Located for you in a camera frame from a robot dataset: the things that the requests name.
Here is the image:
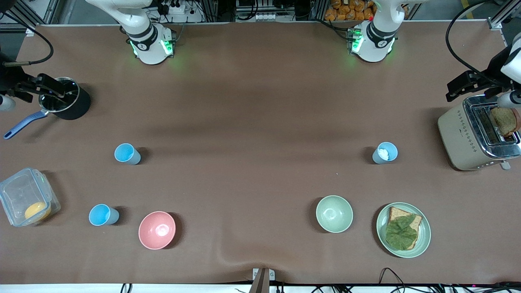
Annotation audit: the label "light blue plastic cup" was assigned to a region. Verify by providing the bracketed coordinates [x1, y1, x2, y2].
[89, 204, 120, 226]
[114, 143, 141, 165]
[372, 142, 398, 165]

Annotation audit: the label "beige chrome toaster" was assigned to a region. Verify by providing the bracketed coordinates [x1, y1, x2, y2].
[438, 94, 521, 171]

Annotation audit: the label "brown toast slice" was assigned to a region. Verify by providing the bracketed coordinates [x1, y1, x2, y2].
[490, 107, 521, 138]

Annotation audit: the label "clear plastic food container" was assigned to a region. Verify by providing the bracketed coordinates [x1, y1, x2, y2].
[0, 167, 61, 227]

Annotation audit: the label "orange round fruit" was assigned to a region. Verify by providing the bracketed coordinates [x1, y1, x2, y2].
[24, 202, 52, 222]

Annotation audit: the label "orange snack packets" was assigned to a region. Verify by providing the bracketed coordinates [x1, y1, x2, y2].
[324, 0, 376, 22]

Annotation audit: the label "brown bread slice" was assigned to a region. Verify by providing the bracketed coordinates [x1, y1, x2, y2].
[386, 207, 423, 250]

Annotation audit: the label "white power strip with plugs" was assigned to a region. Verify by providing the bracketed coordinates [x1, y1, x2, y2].
[157, 0, 187, 15]

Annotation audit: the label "pale green plate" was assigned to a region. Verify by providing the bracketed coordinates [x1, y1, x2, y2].
[376, 202, 431, 258]

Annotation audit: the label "green lettuce leaf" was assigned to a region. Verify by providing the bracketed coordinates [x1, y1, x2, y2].
[385, 215, 418, 250]

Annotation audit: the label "pale green bowl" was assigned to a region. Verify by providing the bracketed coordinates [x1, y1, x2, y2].
[316, 195, 354, 234]

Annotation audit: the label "pink bowl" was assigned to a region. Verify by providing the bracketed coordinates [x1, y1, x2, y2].
[138, 211, 177, 250]

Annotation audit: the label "black saucepan with blue handle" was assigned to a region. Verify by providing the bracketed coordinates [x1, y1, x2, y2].
[3, 77, 92, 140]

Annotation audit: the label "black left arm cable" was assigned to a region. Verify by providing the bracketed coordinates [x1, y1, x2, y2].
[445, 0, 509, 87]

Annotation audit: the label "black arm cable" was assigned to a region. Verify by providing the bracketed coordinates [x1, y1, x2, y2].
[0, 11, 55, 67]
[445, 0, 509, 87]

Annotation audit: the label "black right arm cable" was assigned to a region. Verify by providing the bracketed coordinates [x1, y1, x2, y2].
[0, 11, 55, 67]

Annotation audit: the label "aluminium frame profile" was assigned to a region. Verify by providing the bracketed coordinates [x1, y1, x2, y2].
[488, 0, 521, 30]
[0, 0, 61, 34]

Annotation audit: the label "black looped cable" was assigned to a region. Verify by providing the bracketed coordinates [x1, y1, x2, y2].
[379, 267, 409, 293]

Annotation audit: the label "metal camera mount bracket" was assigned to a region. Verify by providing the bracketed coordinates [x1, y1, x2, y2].
[252, 267, 276, 293]

